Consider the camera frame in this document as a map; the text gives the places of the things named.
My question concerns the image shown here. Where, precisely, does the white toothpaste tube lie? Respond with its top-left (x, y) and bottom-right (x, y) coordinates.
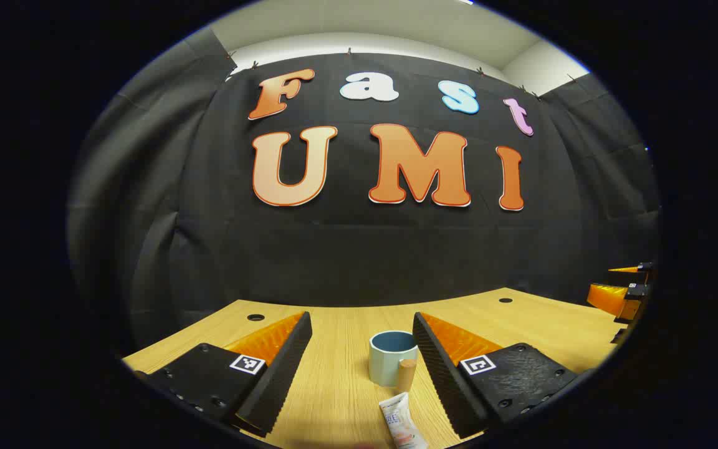
top-left (379, 393), bottom-right (429, 449)

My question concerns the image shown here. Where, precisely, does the black backdrop cloth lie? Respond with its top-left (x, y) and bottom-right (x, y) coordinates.
top-left (66, 28), bottom-right (662, 359)

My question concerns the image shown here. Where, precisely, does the wooden desktop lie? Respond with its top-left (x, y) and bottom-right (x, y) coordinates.
top-left (121, 287), bottom-right (631, 449)

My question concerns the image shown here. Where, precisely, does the blue cup with wooden handle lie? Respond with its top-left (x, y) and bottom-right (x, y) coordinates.
top-left (369, 331), bottom-right (420, 395)

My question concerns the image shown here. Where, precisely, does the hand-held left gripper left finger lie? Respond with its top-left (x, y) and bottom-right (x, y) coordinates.
top-left (136, 311), bottom-right (313, 437)

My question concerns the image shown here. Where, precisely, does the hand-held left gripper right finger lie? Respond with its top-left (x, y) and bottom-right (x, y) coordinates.
top-left (412, 312), bottom-right (578, 439)

